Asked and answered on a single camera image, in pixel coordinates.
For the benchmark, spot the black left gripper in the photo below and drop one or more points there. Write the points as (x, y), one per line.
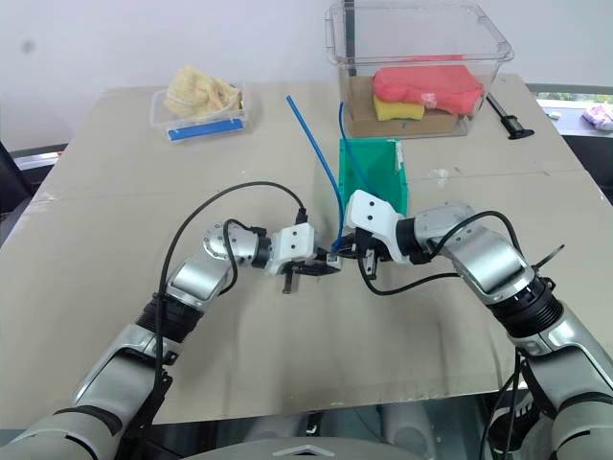
(288, 282)

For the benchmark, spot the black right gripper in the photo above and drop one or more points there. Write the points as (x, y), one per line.
(370, 254)

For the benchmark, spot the white coupler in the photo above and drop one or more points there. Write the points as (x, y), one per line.
(333, 259)

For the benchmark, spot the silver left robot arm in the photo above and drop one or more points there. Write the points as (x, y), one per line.
(191, 282)

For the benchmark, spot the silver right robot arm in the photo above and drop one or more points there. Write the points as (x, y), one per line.
(488, 259)

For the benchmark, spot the green plastic bin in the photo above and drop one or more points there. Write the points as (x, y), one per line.
(383, 172)

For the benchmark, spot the yellow sponge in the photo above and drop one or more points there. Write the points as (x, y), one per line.
(397, 110)

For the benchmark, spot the blue plastic strip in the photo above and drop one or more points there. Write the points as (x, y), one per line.
(206, 129)

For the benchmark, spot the red sponge cloth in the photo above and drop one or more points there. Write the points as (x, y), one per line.
(426, 84)

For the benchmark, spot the grey robot torso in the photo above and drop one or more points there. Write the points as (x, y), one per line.
(297, 450)

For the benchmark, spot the black zip tie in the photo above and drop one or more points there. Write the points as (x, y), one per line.
(551, 255)

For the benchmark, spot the black caliper tool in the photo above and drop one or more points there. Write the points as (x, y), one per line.
(503, 115)

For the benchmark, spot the pale yellow cloth bundle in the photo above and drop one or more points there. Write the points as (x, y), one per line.
(196, 93)

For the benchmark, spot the small clear plastic container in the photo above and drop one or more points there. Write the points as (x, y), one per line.
(160, 115)

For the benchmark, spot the large clear plastic container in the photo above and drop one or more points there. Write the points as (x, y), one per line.
(421, 33)

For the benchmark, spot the purple patterned item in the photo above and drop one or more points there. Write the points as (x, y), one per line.
(599, 117)

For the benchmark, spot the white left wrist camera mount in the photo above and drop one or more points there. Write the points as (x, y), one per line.
(293, 245)

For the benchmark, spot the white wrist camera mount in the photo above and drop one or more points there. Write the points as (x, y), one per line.
(371, 215)
(293, 245)

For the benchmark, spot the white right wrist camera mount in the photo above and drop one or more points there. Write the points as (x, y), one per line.
(371, 215)

